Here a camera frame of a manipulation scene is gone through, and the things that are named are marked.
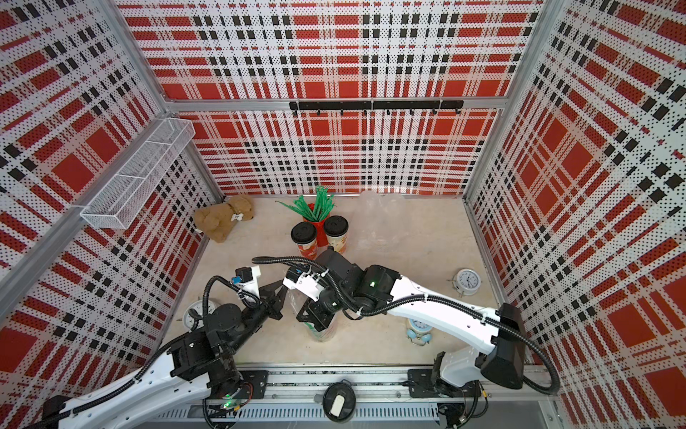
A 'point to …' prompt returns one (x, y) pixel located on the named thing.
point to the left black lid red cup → (305, 234)
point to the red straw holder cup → (322, 238)
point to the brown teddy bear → (218, 222)
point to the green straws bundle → (318, 210)
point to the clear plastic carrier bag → (297, 302)
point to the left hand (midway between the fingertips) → (295, 281)
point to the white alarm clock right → (466, 282)
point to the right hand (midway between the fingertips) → (307, 319)
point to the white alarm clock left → (198, 307)
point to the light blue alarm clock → (419, 333)
